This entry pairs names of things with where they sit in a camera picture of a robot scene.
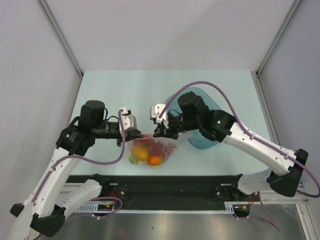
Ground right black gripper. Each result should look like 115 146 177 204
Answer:
153 113 201 140

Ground yellow toy lemon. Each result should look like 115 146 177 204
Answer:
131 144 149 161

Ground purple toy grapes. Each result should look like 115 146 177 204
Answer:
132 138 177 158

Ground clear pink zip top bag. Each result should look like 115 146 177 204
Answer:
127 133 192 166

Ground green orange toy mango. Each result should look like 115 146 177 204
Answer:
129 156 164 166

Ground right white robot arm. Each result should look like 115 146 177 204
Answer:
150 91 309 201

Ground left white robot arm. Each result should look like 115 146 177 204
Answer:
8 100 142 240

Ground teal plastic tray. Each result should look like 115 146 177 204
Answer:
167 87 221 150

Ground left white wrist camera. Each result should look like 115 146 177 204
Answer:
118 107 137 133

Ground left white cable duct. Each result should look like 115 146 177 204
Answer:
75 202 115 214

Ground white cable duct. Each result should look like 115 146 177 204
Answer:
75 202 115 214
224 201 251 212

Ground right white cable duct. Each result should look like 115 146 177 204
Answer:
224 201 251 212

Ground aluminium frame rail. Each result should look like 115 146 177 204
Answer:
250 69 320 240

